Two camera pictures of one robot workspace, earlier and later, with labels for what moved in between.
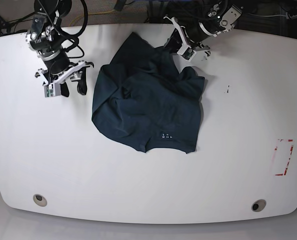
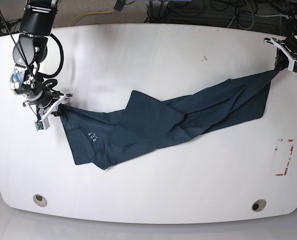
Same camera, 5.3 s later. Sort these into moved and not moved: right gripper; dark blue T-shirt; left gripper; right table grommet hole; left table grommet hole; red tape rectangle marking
Moved: right gripper; dark blue T-shirt; left gripper
Not moved: right table grommet hole; red tape rectangle marking; left table grommet hole
